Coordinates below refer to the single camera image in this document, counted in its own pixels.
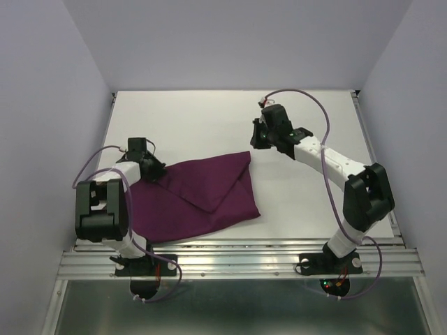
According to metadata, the purple cloth mat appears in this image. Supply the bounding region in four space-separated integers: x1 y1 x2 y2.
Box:
131 151 260 243

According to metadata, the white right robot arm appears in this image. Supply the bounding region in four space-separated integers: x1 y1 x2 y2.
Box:
250 103 395 275

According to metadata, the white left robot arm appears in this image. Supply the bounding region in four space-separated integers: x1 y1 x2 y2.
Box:
72 137 166 275

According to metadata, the aluminium right side rail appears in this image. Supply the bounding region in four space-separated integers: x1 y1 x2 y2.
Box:
351 91 405 245

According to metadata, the aluminium rail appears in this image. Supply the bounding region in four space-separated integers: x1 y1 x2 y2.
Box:
351 91 405 245
57 237 425 280

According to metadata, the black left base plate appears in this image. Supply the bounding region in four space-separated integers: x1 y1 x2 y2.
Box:
109 254 179 304

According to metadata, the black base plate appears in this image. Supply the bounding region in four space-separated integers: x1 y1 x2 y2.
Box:
109 254 179 304
295 251 363 299

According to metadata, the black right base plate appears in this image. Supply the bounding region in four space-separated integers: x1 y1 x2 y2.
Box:
295 251 363 299

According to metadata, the aluminium front rail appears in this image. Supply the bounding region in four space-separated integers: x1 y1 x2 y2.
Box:
57 237 425 280

